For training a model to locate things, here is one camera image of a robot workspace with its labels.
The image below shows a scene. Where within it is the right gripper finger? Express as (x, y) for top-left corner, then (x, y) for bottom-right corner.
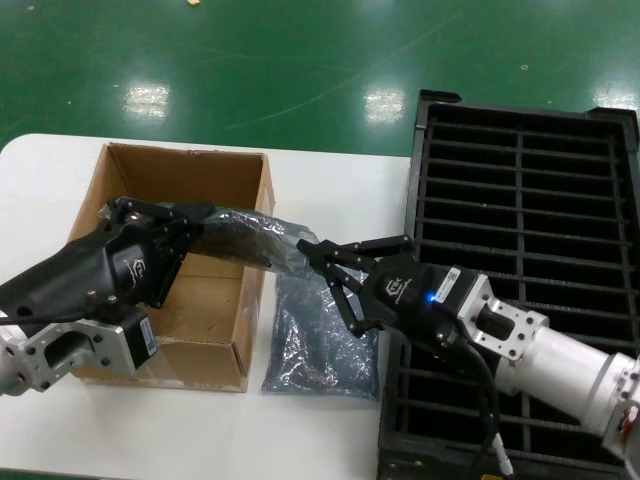
(319, 259), (386, 339)
(295, 233), (414, 274)

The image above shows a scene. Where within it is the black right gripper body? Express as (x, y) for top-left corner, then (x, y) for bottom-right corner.
(359, 254), (481, 361)

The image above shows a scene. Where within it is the black slotted plastic container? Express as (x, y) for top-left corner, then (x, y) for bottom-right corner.
(377, 89), (640, 480)

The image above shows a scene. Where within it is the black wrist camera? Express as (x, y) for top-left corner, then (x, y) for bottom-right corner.
(123, 309), (157, 372)
(433, 264), (480, 324)

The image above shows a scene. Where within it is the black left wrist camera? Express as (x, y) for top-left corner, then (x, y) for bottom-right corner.
(123, 309), (157, 372)

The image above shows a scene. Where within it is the open brown cardboard box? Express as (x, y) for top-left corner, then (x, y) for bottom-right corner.
(64, 142), (276, 394)

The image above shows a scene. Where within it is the grey antistatic bag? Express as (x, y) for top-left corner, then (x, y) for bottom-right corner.
(259, 272), (384, 401)
(197, 207), (326, 279)

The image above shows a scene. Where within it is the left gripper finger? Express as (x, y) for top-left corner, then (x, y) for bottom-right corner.
(147, 222), (206, 309)
(108, 196), (217, 229)

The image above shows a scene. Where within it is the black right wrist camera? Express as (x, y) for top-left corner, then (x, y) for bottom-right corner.
(433, 264), (480, 324)

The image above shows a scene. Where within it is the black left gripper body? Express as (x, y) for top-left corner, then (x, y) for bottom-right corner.
(0, 222), (176, 321)

